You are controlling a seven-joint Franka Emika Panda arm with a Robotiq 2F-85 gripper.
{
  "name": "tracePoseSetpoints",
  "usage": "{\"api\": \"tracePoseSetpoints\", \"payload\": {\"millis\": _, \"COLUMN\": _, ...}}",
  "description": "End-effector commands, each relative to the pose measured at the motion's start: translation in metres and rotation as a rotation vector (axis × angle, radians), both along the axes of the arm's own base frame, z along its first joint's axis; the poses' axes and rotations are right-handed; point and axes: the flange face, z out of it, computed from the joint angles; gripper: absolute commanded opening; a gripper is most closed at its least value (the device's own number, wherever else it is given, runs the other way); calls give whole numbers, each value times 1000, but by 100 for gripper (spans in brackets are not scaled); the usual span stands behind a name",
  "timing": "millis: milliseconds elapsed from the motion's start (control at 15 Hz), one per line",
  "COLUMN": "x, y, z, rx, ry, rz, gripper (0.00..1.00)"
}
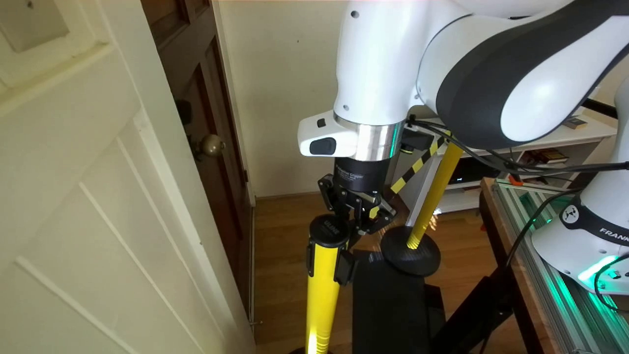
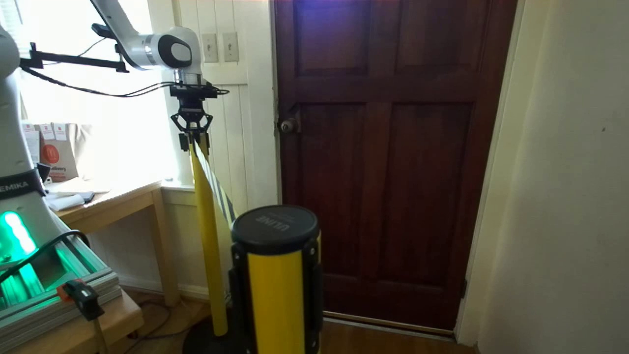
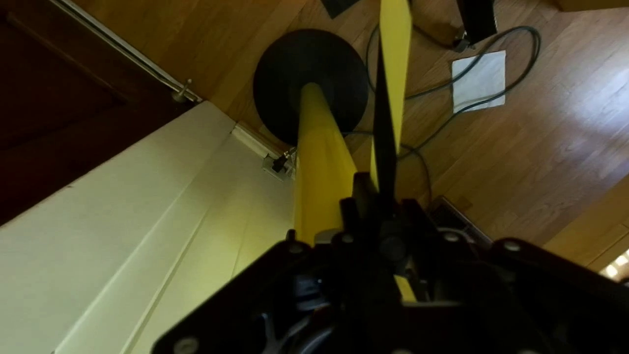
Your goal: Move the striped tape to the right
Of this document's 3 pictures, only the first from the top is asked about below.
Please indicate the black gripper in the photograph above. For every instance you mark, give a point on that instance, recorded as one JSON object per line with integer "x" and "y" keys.
{"x": 363, "y": 176}

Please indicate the yellow black striped tape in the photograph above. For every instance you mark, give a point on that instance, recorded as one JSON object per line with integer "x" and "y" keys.
{"x": 414, "y": 170}

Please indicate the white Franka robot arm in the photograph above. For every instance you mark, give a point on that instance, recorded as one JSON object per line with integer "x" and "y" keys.
{"x": 394, "y": 66}

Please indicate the black box platform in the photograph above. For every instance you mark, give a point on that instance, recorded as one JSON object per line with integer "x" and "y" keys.
{"x": 394, "y": 308}

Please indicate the black console box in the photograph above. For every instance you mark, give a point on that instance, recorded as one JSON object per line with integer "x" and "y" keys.
{"x": 475, "y": 174}

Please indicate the brown wooden door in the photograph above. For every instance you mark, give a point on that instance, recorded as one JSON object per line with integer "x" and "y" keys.
{"x": 219, "y": 217}

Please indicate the orange black clamp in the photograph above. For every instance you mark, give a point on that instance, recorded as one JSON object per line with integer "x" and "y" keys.
{"x": 514, "y": 178}

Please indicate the black tripod leg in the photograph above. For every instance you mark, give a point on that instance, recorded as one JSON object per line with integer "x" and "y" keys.
{"x": 473, "y": 316}

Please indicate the brass door knob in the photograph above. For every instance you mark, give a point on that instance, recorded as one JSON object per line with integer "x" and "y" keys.
{"x": 214, "y": 144}

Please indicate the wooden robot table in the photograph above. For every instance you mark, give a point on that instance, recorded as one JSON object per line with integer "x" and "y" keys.
{"x": 522, "y": 282}

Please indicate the stack of books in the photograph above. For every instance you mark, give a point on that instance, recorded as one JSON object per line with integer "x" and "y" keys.
{"x": 552, "y": 158}

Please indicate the white TV stand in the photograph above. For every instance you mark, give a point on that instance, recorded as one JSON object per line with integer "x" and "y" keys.
{"x": 581, "y": 135}

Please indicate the white panel door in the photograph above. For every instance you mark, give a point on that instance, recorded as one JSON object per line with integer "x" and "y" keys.
{"x": 100, "y": 198}

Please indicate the yellow black stanchion post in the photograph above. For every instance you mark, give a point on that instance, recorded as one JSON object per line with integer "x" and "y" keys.
{"x": 434, "y": 198}
{"x": 324, "y": 296}

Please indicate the white door frame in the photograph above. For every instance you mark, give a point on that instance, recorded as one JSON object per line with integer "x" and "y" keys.
{"x": 233, "y": 99}

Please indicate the black camera mount rod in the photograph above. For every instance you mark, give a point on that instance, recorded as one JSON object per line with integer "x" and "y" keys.
{"x": 601, "y": 109}

